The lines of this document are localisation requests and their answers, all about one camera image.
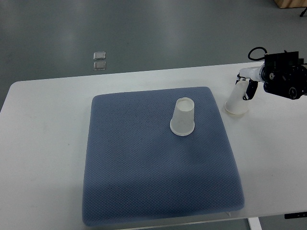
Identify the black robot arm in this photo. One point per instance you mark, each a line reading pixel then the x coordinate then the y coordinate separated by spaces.
pixel 282 74

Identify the white table leg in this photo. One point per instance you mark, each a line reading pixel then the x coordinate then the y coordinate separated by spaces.
pixel 254 223

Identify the white paper cup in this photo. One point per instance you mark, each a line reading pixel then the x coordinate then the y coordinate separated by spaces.
pixel 235 103
pixel 182 122

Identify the black stand leg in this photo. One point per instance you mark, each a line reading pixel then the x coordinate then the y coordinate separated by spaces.
pixel 303 12

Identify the blue mesh cushion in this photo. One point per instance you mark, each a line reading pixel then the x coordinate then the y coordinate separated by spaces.
pixel 137 169

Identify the white paper cup on cushion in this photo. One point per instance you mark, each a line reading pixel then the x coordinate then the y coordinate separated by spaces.
pixel 182 122

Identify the black table control panel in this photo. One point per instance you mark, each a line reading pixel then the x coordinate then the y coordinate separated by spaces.
pixel 295 215

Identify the wooden furniture corner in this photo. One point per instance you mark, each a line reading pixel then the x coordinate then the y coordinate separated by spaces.
pixel 286 4

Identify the upper metal floor plate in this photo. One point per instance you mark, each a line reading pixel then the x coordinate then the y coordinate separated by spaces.
pixel 101 55

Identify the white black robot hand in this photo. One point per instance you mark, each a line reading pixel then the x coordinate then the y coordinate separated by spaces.
pixel 255 76

